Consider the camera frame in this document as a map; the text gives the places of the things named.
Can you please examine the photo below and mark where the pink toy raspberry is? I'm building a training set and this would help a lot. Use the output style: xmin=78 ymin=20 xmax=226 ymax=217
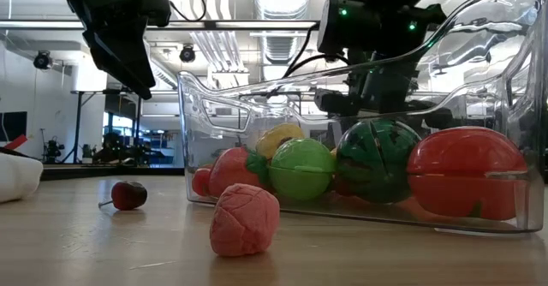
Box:
xmin=209 ymin=182 xmax=282 ymax=259

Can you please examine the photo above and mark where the dark red toy cherry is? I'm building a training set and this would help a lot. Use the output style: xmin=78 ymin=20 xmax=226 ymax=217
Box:
xmin=98 ymin=180 xmax=149 ymax=212

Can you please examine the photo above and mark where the yellow toy bell pepper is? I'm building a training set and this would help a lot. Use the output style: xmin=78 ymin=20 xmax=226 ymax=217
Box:
xmin=255 ymin=122 xmax=306 ymax=160

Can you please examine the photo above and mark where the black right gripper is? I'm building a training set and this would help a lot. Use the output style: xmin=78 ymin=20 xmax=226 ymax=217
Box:
xmin=314 ymin=51 xmax=424 ymax=118

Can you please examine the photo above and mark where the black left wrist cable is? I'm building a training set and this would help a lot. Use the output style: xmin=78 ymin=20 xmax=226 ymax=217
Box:
xmin=169 ymin=0 xmax=207 ymax=23

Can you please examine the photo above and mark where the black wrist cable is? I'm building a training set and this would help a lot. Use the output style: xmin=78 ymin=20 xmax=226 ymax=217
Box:
xmin=282 ymin=22 xmax=350 ymax=80
xmin=169 ymin=0 xmax=207 ymax=23

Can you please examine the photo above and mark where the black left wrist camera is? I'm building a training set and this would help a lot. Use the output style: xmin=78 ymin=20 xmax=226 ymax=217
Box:
xmin=139 ymin=0 xmax=173 ymax=28

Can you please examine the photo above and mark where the large red toy tomato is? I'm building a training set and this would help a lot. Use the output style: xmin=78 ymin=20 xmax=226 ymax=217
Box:
xmin=406 ymin=126 xmax=528 ymax=222

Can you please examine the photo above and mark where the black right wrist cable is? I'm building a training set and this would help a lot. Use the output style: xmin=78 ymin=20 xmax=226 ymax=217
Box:
xmin=282 ymin=22 xmax=350 ymax=80

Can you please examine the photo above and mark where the black wall monitor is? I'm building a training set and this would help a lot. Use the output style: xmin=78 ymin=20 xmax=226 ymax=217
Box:
xmin=0 ymin=110 xmax=28 ymax=142

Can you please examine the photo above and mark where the red toy strawberry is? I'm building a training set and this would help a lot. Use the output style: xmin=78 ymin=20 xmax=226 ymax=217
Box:
xmin=208 ymin=146 xmax=271 ymax=198

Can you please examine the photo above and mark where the white folded cloth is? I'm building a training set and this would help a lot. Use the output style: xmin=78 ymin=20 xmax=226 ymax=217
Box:
xmin=0 ymin=151 xmax=45 ymax=205

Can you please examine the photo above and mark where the green toy lime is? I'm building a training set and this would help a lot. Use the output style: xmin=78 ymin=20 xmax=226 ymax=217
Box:
xmin=268 ymin=137 xmax=337 ymax=201

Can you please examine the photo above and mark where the clear plastic container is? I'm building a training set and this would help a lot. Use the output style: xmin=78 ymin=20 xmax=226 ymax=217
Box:
xmin=176 ymin=0 xmax=548 ymax=235

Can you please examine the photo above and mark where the red plastic piece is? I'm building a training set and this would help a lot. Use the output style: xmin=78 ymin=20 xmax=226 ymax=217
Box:
xmin=3 ymin=134 xmax=28 ymax=152

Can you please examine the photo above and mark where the black metal stand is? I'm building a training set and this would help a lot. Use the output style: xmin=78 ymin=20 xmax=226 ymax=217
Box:
xmin=62 ymin=88 xmax=145 ymax=165

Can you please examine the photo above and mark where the toy watermelon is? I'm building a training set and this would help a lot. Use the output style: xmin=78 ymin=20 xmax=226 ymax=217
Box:
xmin=336 ymin=118 xmax=423 ymax=205

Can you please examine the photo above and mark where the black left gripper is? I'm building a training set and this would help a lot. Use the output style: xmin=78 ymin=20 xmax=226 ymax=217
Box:
xmin=83 ymin=0 xmax=158 ymax=101

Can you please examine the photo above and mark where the small red toy berry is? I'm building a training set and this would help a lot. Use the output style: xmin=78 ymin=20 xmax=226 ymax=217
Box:
xmin=191 ymin=167 xmax=214 ymax=198

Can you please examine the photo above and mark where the black ceiling spotlight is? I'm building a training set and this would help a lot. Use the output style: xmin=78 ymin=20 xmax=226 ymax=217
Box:
xmin=179 ymin=44 xmax=197 ymax=64
xmin=33 ymin=50 xmax=54 ymax=71

